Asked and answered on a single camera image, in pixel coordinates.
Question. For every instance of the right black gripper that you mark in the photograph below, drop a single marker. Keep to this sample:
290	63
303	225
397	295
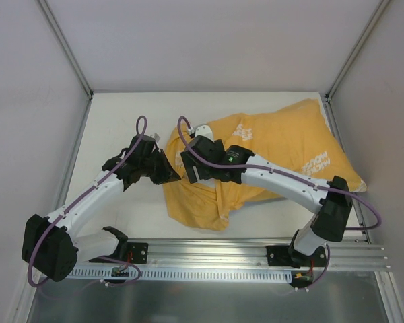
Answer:
191	167

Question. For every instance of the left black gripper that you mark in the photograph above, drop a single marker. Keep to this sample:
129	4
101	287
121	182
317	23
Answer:
157	165

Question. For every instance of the yellow Mickey Mouse pillowcase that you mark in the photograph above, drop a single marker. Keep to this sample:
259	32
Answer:
295	137

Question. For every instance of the white pillow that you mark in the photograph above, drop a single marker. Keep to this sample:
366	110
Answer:
211	183

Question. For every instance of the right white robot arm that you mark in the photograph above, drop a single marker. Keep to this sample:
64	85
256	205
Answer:
328	200

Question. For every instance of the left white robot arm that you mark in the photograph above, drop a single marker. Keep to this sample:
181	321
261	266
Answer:
52	244

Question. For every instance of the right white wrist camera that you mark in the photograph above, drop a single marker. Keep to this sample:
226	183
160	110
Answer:
203	130

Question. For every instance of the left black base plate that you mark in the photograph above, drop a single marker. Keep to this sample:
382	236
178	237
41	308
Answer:
133	252

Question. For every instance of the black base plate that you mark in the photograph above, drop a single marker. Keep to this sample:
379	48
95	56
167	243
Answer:
133	252
282	255

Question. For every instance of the white slotted cable duct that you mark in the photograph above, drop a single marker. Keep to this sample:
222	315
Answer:
181	274

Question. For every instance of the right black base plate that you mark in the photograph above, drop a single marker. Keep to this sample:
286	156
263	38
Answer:
282	255

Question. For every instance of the left aluminium frame post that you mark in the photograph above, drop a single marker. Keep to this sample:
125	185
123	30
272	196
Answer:
57	31

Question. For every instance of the aluminium frame post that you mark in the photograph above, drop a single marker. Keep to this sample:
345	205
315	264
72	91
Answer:
358	46
57	31

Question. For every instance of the aluminium mounting rail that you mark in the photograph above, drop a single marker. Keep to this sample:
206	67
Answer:
349	255

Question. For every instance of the right aluminium frame post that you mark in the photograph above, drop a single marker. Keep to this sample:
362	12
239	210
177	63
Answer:
358	46

